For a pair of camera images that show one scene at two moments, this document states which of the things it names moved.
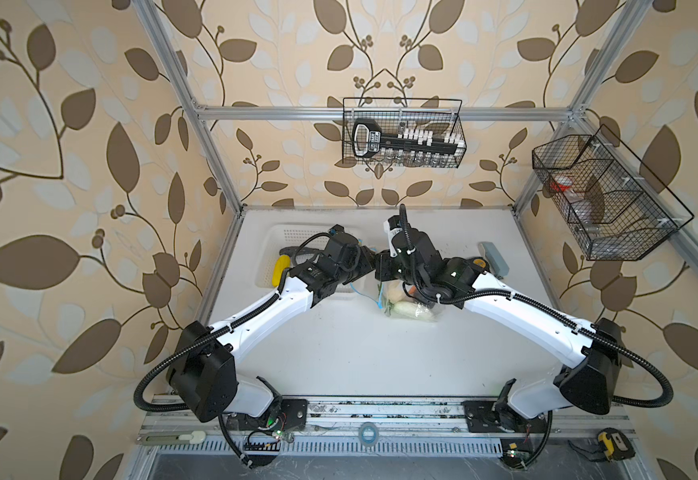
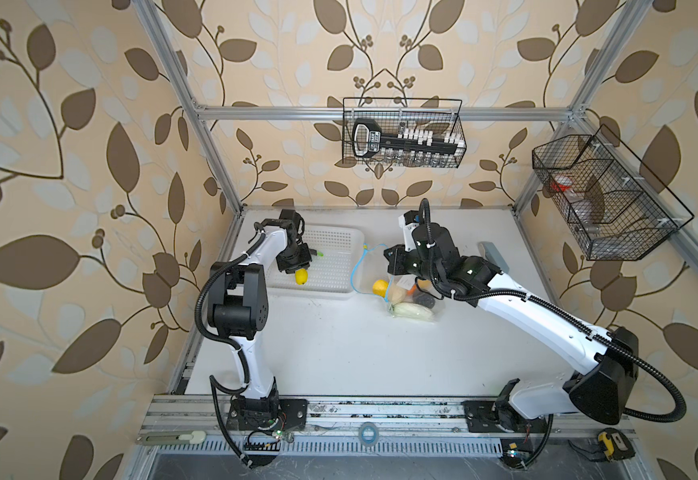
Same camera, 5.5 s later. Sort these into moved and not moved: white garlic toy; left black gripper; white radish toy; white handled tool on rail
Moved: left black gripper
Not moved: white garlic toy; white radish toy; white handled tool on rail
